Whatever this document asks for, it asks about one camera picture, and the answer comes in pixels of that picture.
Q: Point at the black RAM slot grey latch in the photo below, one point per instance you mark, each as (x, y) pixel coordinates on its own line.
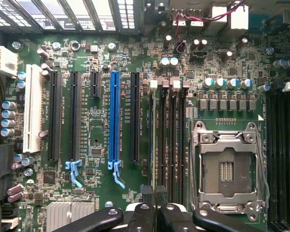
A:
(183, 135)
(163, 135)

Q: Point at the long black expansion slot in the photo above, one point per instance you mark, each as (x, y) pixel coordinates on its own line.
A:
(75, 116)
(135, 116)
(54, 116)

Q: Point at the white PCI expansion slot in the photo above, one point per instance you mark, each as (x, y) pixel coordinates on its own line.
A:
(32, 108)

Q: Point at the light blue slot latch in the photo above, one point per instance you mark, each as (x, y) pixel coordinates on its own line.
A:
(117, 176)
(73, 172)

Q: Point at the metal socket locking lever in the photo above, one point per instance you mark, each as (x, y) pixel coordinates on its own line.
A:
(265, 169)

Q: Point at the blue expansion slot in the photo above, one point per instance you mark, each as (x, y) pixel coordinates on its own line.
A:
(114, 116)

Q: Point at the purple capacitor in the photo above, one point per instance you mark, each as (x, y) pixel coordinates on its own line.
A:
(15, 197)
(14, 189)

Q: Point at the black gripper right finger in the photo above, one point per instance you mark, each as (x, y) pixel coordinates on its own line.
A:
(170, 217)

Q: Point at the black main power connector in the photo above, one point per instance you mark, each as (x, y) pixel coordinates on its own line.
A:
(2, 164)

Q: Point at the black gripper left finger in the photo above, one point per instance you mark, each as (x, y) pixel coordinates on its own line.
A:
(143, 217)

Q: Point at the black and white SATA ports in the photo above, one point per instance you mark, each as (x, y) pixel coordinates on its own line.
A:
(9, 216)

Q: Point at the short black expansion slot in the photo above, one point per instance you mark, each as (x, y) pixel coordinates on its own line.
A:
(95, 84)

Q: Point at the silver finned chipset heatsink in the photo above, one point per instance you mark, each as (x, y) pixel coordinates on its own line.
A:
(70, 215)

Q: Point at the white power connector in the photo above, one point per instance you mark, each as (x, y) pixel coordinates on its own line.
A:
(4, 60)

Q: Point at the silver CPU socket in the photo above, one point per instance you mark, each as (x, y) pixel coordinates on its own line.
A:
(227, 145)

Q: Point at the silver motherboard screw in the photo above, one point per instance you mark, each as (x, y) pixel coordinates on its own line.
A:
(270, 50)
(16, 44)

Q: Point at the green motherboard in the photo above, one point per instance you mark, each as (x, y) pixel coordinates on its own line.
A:
(232, 60)

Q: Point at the silver capacitor blue top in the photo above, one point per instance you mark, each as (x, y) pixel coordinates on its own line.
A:
(246, 83)
(220, 82)
(7, 132)
(8, 105)
(232, 83)
(8, 114)
(173, 62)
(164, 62)
(208, 82)
(7, 123)

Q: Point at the metal rear port block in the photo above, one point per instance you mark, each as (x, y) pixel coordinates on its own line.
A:
(220, 14)

